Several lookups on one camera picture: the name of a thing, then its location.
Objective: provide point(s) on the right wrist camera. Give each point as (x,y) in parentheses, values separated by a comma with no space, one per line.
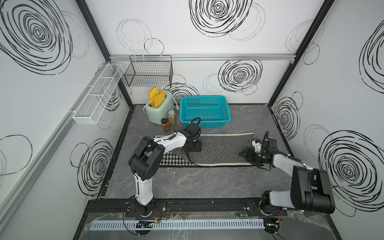
(257,146)

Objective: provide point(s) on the black wire wall basket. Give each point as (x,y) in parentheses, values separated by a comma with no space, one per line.
(149,71)

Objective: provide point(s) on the mint green toaster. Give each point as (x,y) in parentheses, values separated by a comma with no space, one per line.
(156,115)

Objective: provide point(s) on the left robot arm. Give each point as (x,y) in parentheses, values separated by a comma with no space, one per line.
(146,159)

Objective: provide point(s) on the yellow toast slice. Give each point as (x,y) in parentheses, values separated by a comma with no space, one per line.
(158,100)
(152,94)

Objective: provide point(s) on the white wire wall shelf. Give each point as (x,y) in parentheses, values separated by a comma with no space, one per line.
(97,98)

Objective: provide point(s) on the light spice jar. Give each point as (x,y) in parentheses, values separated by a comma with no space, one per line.
(172,117)

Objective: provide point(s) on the black white patterned scarf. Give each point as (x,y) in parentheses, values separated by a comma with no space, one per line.
(217,150)

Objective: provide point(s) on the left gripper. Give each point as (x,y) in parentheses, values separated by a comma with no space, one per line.
(197,147)

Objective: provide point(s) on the dark spice jar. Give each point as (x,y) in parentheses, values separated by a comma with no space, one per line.
(165,124)

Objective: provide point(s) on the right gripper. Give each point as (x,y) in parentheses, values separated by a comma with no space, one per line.
(249,154)

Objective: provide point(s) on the teal plastic basket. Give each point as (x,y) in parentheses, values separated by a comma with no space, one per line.
(213,111)

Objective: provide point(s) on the yellow toast slice rear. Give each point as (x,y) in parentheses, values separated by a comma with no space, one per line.
(152,94)

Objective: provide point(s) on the grey slotted cable duct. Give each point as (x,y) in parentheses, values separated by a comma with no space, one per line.
(218,224)

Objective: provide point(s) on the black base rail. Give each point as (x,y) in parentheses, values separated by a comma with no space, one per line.
(165,207)

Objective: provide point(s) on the yellow toast slice front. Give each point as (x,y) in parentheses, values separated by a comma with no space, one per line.
(158,100)

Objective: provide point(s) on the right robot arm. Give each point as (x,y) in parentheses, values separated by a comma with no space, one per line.
(310,190)

